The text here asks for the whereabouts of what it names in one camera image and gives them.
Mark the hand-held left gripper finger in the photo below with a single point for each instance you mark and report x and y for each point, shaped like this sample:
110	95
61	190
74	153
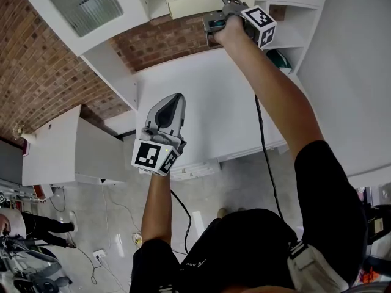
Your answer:
151	119
182	117

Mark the person's left forearm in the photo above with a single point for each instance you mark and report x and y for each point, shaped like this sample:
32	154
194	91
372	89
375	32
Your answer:
155	209

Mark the white cross-body bag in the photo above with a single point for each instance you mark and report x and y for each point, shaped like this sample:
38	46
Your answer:
317	270

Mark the person's black shirt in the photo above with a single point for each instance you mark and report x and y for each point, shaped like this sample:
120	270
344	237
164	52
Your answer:
250	249

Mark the small white plant pot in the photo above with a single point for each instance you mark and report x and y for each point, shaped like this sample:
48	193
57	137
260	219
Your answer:
29	136

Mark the orange pouch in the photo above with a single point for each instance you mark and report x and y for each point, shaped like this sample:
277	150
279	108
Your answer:
369	276

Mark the person's right beige shoe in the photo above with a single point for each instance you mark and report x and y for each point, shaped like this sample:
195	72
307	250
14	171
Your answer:
241	209

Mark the white power strip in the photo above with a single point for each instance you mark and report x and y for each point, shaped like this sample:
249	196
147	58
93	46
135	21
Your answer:
99	254
137	238

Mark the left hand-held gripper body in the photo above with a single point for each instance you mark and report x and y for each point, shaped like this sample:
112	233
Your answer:
146	156

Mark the black backpack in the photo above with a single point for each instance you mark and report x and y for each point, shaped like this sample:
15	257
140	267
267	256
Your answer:
385	237

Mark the pink cloth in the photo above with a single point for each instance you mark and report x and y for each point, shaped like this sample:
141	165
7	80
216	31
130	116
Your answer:
362	194

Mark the person's beige shoe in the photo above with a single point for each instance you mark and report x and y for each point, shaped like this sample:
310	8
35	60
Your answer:
222	213
241	209

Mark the frosted glass cabinet door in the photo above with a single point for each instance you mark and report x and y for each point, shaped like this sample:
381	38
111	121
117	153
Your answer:
85	8

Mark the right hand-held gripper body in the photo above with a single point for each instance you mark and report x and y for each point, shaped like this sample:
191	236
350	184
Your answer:
259	23

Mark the maroon book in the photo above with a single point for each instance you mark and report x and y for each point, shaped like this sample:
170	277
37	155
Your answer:
26	148

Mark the person's left beige shoe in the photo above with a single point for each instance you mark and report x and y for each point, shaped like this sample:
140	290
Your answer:
222	213

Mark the red box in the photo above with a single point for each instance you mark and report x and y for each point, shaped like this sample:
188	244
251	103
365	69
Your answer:
39	191

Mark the green white packet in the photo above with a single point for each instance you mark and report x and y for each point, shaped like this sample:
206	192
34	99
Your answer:
279	60

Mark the person's right hand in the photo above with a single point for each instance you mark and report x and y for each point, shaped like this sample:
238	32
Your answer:
235	30

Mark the white wall shelf panel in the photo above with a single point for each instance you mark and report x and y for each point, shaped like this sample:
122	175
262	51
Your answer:
134	2

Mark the black office chair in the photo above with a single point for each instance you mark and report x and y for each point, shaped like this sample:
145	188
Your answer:
42	255

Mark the person's right forearm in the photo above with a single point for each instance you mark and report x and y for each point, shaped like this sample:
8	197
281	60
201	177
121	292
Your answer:
281	96

